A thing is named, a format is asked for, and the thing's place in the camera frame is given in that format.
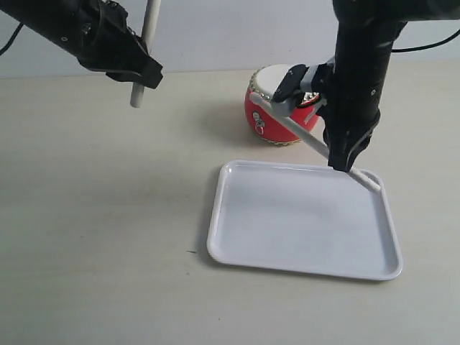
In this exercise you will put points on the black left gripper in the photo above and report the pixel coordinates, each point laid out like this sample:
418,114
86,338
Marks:
105,43

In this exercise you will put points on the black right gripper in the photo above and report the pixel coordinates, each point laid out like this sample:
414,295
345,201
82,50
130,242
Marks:
351,112

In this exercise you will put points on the white drumstick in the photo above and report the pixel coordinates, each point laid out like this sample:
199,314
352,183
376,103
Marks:
316,143
148,33

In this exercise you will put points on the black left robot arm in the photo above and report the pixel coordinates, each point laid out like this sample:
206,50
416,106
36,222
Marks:
54,20

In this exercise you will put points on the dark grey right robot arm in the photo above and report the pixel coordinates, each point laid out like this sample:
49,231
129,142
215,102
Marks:
368,29

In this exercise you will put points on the small red drum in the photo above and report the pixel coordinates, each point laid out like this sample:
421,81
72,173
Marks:
265,82

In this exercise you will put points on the white rectangular plastic tray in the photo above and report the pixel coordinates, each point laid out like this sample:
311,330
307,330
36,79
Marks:
302,218

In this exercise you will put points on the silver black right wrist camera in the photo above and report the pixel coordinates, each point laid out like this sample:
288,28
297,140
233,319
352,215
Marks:
290,93

